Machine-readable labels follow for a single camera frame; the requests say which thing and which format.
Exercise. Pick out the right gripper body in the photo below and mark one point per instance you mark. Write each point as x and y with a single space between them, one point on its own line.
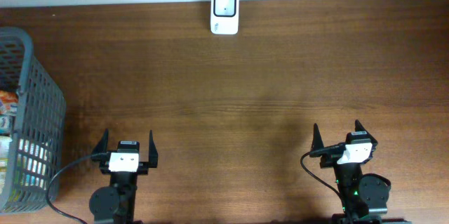
329 160

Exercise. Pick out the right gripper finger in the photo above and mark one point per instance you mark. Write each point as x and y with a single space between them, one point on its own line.
317 142
358 126

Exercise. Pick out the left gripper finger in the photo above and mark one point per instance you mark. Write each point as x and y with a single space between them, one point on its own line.
153 153
99 153

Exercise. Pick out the orange tissue pack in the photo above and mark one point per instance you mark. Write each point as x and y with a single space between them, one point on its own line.
9 103

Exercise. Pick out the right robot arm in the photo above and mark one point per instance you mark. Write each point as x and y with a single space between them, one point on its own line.
363 197

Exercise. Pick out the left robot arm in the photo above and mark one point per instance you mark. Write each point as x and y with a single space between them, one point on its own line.
115 203

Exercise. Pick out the white barcode scanner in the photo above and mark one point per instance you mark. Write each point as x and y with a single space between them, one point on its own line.
224 17

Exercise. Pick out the grey plastic mesh basket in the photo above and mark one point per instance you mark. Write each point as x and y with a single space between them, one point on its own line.
34 154

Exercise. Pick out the packaged goods in basket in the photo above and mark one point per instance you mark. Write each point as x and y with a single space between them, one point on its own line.
7 124

